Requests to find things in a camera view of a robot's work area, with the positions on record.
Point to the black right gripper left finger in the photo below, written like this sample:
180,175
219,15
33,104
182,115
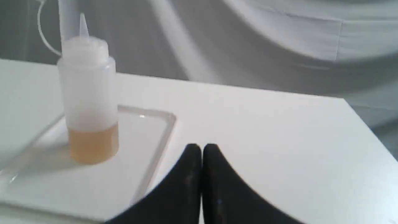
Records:
175,200

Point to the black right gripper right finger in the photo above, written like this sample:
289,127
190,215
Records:
227,199

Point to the clear plastic squeeze bottle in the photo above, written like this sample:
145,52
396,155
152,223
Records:
87,75

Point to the white plastic tray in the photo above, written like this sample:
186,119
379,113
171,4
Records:
43,185

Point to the grey fabric backdrop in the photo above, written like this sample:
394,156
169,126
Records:
338,48

